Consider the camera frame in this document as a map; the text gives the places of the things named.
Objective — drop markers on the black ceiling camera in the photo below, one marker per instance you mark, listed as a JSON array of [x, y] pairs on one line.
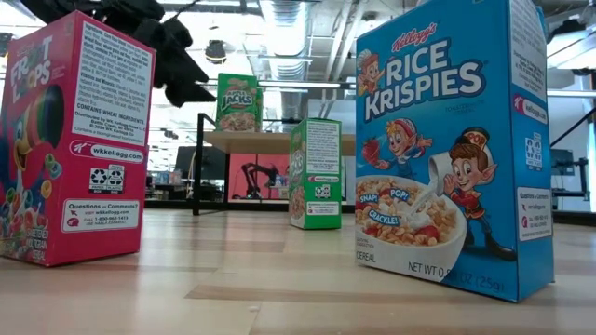
[[215, 51]]

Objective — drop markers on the black monitor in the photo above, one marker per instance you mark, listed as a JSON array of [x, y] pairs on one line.
[[209, 163]]

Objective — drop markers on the blue Rice Krispies cereal box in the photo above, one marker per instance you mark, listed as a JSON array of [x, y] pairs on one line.
[[442, 163]]

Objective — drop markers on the green Apple Jacks cereal box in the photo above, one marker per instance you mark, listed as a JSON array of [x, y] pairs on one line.
[[316, 186], [236, 104], [259, 111]]

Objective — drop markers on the silver ribbed ventilation duct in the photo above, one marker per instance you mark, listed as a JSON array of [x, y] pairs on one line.
[[284, 46]]

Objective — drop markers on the black idle robot arm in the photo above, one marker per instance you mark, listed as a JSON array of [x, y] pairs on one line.
[[253, 179]]

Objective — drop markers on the black ceiling device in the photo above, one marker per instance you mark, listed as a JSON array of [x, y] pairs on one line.
[[4, 44]]

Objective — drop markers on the dark monitor on arm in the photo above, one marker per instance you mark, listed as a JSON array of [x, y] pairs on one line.
[[561, 162]]

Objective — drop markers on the pink panel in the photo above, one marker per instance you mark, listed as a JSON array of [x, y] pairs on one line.
[[279, 163]]

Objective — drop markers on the black standing desk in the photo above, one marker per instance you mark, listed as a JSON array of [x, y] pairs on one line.
[[570, 191]]

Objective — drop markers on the wooden shelf with black frame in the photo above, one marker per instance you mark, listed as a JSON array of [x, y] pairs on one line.
[[251, 143]]

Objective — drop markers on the red Froot Loops cereal box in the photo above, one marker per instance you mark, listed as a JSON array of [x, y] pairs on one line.
[[70, 163]]

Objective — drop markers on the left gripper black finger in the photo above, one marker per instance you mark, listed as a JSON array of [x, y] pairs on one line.
[[186, 95], [179, 67]]

